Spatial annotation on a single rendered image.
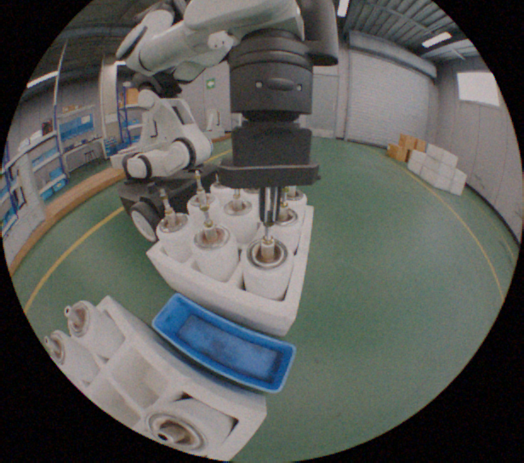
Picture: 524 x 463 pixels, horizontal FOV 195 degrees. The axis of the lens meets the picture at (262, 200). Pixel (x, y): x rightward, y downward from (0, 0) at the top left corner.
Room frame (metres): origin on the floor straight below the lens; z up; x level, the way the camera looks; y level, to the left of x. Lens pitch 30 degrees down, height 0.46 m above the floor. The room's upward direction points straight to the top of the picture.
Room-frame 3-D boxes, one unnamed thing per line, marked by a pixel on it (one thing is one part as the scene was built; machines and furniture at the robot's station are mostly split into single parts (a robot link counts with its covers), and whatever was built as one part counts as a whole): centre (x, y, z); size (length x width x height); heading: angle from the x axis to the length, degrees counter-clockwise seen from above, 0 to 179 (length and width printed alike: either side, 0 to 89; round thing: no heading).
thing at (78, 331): (-0.04, 0.31, 0.25); 0.08 x 0.08 x 0.01
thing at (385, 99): (4.20, -4.17, 1.55); 3.20 x 0.12 x 3.10; 73
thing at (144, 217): (0.43, 0.50, 0.10); 0.20 x 0.05 x 0.20; 73
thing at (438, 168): (1.32, -2.61, 0.27); 0.39 x 0.39 x 0.18; 74
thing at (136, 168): (0.76, 0.69, 0.28); 0.21 x 0.20 x 0.13; 73
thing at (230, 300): (0.33, 0.06, 0.09); 0.39 x 0.39 x 0.18; 71
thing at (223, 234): (0.22, 0.10, 0.25); 0.08 x 0.08 x 0.01
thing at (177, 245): (0.26, 0.21, 0.16); 0.10 x 0.10 x 0.18
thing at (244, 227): (0.33, 0.06, 0.16); 0.10 x 0.10 x 0.18
